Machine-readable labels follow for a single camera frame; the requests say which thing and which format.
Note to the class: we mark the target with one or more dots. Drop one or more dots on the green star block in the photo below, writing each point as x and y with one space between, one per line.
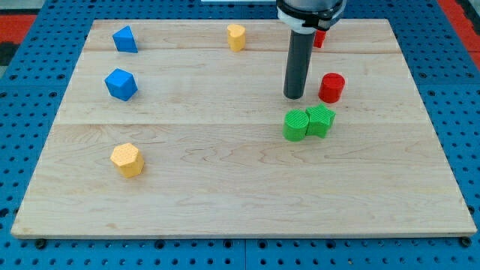
321 119

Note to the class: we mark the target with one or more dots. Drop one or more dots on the green cylinder block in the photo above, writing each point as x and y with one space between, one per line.
295 125

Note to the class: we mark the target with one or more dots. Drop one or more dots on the wooden board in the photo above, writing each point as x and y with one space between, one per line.
208 122

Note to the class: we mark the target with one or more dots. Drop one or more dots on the yellow heart block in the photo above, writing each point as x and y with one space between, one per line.
236 37

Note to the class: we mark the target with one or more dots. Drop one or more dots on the blue cube block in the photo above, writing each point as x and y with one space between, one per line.
121 84

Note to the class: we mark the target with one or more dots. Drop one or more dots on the red block behind rod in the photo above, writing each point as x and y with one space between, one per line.
320 36

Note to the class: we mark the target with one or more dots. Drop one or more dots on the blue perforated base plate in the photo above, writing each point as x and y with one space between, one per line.
36 78

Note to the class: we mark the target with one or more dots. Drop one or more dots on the yellow hexagon block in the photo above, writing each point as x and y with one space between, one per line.
127 159

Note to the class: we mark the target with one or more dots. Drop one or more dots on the blue triangle block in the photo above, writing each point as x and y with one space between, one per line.
124 40

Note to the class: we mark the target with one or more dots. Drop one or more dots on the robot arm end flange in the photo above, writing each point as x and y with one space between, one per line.
307 16

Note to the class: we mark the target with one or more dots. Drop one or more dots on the red cylinder block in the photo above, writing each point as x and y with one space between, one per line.
331 87

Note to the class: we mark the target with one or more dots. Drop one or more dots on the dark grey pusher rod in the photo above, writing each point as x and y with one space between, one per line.
298 61

